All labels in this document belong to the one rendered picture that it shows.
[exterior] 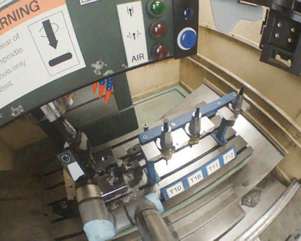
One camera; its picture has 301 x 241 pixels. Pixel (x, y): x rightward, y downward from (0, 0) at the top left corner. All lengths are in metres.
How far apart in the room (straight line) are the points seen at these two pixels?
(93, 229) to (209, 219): 0.66
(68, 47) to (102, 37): 0.04
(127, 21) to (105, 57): 0.05
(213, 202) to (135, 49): 0.88
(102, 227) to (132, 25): 0.40
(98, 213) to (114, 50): 0.36
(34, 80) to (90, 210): 0.32
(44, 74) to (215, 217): 0.95
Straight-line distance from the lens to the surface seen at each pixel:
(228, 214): 1.00
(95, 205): 0.43
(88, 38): 0.20
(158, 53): 0.23
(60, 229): 0.90
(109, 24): 0.20
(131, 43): 0.21
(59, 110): 0.40
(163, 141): 0.46
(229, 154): 0.85
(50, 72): 0.21
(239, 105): 0.63
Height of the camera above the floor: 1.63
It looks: 47 degrees down
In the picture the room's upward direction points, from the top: 8 degrees counter-clockwise
